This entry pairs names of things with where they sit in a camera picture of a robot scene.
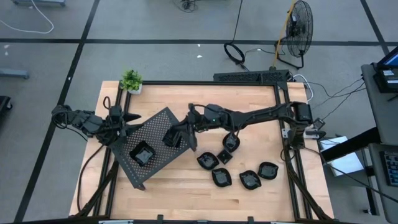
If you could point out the black aluminium table frame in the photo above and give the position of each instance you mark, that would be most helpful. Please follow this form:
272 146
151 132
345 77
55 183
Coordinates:
202 83

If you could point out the black leaf-shaped plate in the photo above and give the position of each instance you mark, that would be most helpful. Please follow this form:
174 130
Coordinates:
207 160
268 170
250 180
221 178

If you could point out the grey metal bar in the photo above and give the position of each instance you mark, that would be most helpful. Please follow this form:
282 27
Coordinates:
14 74

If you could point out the black beam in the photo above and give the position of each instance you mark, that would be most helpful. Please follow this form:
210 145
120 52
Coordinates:
351 144

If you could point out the black wavy square plate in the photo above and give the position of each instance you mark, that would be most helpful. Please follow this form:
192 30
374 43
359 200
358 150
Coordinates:
142 154

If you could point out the black monitor with blue screen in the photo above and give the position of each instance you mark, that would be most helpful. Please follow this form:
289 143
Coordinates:
388 77

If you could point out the black perforated electronics box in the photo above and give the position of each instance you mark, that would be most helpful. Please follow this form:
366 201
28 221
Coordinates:
248 76

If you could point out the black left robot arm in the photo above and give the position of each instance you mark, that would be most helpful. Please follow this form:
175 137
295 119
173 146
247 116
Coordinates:
84 119

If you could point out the black keyboard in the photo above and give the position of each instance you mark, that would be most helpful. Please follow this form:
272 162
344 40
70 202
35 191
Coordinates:
392 169

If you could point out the black clamp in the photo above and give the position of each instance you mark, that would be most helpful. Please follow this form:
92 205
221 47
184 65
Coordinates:
160 218
250 219

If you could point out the black floor fan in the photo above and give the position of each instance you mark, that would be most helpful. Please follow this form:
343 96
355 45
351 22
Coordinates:
299 31

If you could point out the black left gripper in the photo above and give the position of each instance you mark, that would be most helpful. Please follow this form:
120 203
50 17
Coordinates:
114 127

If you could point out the green plant in white pot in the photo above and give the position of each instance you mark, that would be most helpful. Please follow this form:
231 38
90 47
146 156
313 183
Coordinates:
132 80

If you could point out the grey cart base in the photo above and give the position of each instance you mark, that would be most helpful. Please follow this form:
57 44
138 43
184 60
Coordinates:
38 2

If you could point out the white label strip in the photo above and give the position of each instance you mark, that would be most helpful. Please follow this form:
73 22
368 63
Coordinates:
115 222

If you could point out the black round plate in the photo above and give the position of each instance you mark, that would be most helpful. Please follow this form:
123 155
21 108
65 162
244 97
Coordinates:
231 143

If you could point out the grey desk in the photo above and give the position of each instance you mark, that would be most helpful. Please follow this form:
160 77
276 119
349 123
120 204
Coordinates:
377 161
384 118

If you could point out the black desk leg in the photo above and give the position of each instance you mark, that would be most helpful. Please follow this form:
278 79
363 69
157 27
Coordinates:
371 199

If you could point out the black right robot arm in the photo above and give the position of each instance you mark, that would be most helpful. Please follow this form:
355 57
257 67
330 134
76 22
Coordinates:
264 115

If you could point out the black perforated metal shelf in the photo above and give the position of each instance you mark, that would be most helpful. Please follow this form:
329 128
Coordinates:
152 130

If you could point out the white box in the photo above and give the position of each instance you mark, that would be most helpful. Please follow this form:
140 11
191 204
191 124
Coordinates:
345 161

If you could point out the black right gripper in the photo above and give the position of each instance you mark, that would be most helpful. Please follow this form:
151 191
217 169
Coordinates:
196 119

